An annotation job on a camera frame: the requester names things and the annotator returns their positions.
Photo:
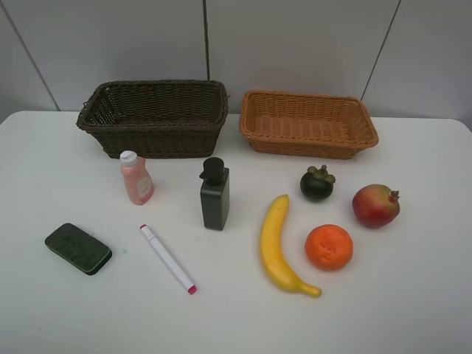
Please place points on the dark green pump bottle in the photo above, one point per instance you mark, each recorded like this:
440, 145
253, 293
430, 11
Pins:
214, 193

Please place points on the yellow banana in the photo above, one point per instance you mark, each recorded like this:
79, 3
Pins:
272, 258

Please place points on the dark mangosteen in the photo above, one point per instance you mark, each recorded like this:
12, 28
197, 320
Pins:
317, 183

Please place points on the pink bottle white cap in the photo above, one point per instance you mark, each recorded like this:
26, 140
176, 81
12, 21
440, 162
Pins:
138, 183

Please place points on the white marker pink cap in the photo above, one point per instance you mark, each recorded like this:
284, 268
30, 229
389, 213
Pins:
168, 259

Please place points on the orange tangerine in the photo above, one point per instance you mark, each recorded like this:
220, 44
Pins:
329, 247

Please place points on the red pomegranate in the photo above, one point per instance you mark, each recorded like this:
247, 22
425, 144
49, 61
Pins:
376, 205

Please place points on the green whiteboard eraser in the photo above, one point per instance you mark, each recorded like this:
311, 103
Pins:
80, 249

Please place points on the light orange wicker basket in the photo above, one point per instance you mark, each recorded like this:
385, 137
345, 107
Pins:
321, 126

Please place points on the dark brown wicker basket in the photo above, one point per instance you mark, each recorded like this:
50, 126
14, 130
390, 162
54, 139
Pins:
157, 119

